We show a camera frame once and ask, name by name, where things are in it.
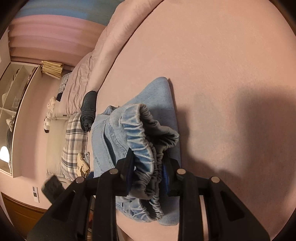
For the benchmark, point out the yellow tassel bundle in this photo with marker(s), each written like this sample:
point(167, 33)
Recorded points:
point(53, 69)

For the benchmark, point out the beige patterned cloth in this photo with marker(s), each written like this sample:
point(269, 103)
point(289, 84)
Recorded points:
point(82, 168)

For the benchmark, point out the wall switch panel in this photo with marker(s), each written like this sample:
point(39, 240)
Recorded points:
point(36, 194)

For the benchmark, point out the plush toy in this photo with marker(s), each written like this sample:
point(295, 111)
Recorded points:
point(49, 114)

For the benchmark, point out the blue grey curtain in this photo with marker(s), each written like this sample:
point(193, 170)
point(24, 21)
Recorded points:
point(98, 11)

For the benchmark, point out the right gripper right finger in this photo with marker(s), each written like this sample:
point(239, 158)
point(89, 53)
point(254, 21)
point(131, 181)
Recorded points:
point(227, 217)

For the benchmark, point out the cream headboard cushion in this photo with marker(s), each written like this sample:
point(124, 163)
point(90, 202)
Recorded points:
point(56, 142)

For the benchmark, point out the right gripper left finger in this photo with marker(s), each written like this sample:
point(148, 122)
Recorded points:
point(84, 199)

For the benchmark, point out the pink duvet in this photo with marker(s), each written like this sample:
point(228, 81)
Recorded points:
point(90, 73)

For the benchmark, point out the white shelf cabinet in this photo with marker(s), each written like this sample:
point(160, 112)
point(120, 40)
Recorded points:
point(17, 87)

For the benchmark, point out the folded dark blue garment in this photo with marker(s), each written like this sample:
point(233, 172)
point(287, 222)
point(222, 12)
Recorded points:
point(88, 111)

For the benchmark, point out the pink bed sheet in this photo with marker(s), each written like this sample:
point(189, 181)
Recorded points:
point(231, 66)

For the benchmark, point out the small plaid pillow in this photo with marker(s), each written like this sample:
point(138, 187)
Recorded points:
point(63, 83)

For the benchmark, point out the light blue denim pants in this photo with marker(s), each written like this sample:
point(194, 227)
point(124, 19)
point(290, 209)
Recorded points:
point(147, 125)

